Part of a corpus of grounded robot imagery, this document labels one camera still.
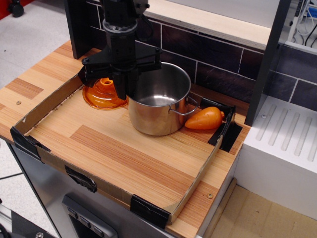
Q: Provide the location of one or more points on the stainless steel pot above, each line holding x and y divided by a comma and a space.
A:
161, 102

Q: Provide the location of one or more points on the cardboard fence with black tape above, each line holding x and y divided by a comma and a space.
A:
164, 179

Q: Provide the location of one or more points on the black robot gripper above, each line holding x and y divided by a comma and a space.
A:
124, 55

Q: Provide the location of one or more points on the grey toy oven front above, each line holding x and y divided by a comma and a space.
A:
85, 223

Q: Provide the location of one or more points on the white toy sink drainboard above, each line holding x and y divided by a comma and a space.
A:
278, 159

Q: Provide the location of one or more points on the dark grey vertical post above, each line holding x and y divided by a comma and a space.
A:
278, 36

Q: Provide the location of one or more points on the orange transparent pot lid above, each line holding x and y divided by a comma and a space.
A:
101, 94

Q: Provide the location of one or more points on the orange plastic toy carrot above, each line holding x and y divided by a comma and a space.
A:
208, 118

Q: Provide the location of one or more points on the light wooden shelf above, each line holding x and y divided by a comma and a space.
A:
234, 30

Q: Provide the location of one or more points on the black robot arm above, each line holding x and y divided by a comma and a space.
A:
120, 20

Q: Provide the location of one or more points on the dark grey left post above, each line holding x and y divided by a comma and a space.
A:
85, 25

